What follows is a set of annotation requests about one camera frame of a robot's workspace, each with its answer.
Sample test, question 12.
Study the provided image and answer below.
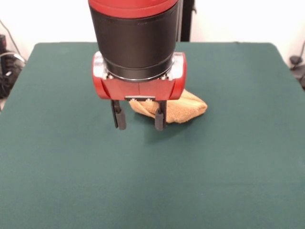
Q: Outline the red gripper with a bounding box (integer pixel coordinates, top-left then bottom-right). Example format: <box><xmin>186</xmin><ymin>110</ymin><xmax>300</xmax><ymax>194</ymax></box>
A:
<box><xmin>91</xmin><ymin>51</ymin><xmax>187</xmax><ymax>132</ymax></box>

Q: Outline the tan terry towel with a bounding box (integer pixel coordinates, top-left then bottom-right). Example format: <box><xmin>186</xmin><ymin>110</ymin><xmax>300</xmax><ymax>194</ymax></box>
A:
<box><xmin>128</xmin><ymin>89</ymin><xmax>208</xmax><ymax>125</ymax></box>

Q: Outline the dark green table cloth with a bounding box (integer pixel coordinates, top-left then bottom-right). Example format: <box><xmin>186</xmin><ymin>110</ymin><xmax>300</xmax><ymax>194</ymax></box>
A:
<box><xmin>0</xmin><ymin>42</ymin><xmax>305</xmax><ymax>229</ymax></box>

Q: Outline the black cable bundle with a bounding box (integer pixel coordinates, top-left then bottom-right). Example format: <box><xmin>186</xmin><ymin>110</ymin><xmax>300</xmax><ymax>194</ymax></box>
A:
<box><xmin>292</xmin><ymin>64</ymin><xmax>305</xmax><ymax>90</ymax></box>

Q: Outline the dark grey power adapter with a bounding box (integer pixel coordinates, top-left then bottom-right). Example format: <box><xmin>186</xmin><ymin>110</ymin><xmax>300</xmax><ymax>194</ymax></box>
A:
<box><xmin>289</xmin><ymin>55</ymin><xmax>303</xmax><ymax>65</ymax></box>

